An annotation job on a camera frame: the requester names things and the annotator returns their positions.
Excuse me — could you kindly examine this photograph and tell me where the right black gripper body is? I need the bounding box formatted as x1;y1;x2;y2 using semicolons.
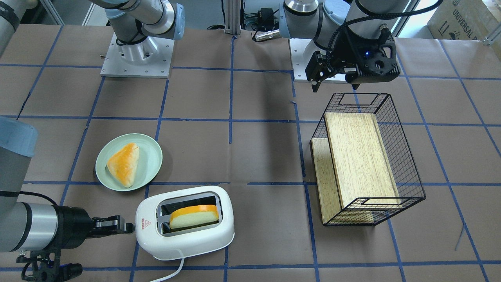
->
55;206;95;249

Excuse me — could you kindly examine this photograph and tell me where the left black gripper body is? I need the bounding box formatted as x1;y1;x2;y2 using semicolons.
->
333;25;400;90

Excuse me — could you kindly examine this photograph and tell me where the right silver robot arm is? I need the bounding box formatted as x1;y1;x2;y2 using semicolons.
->
0;0;186;255

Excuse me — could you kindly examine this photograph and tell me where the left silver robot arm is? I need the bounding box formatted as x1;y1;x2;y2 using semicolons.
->
278;0;442;92

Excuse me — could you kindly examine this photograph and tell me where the white two-slot toaster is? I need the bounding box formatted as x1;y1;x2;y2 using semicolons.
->
135;186;235;260

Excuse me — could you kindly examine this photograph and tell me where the yellow bread slice in toaster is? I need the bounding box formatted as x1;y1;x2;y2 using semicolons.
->
169;204;220;229

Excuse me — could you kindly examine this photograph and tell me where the orange triangular bread bun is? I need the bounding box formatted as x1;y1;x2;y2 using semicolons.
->
106;143;140;188

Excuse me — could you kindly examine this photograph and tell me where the light green plate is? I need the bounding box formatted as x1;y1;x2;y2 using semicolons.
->
95;133;163;192

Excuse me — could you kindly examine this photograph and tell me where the cardboard box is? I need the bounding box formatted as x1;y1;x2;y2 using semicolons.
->
427;0;501;40

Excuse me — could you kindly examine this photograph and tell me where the upper wooden shelf board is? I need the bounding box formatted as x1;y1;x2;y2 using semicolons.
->
324;112;401;209

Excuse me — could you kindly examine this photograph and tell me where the wooden shelf board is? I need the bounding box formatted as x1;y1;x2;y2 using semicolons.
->
324;112;401;209
311;138;375;226

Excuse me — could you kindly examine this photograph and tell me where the lower wooden shelf board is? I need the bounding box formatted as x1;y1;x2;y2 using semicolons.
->
311;138;375;226

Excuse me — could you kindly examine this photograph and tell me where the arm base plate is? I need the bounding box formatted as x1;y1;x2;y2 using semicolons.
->
100;34;176;79
289;38;324;83

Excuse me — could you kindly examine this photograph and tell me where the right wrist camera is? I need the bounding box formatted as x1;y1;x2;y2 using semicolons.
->
16;250;83;282

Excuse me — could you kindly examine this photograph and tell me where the white toaster power cable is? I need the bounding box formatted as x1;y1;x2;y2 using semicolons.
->
149;251;185;282

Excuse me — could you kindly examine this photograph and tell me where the aluminium frame post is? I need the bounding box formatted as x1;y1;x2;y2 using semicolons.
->
223;0;243;37

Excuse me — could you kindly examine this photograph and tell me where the black wire basket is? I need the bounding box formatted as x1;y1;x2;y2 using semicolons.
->
312;93;426;226

